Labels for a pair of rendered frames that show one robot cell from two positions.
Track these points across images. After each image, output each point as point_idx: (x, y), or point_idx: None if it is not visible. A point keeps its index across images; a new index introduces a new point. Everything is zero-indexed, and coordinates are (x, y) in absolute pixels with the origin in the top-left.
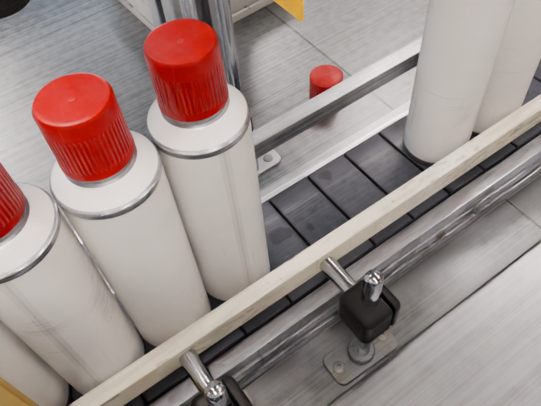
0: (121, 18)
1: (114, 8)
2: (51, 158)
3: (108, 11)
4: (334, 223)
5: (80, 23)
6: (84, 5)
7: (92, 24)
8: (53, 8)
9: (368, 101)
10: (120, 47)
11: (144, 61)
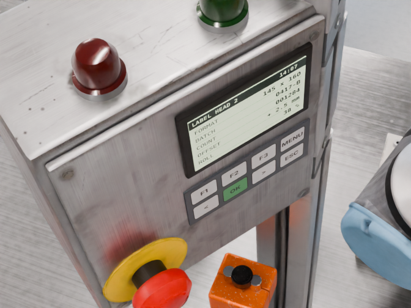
0: (362, 189)
1: (368, 176)
2: (213, 253)
3: (361, 174)
4: None
5: (335, 166)
6: (355, 152)
7: (340, 175)
8: (337, 135)
9: None
10: (332, 214)
11: (331, 241)
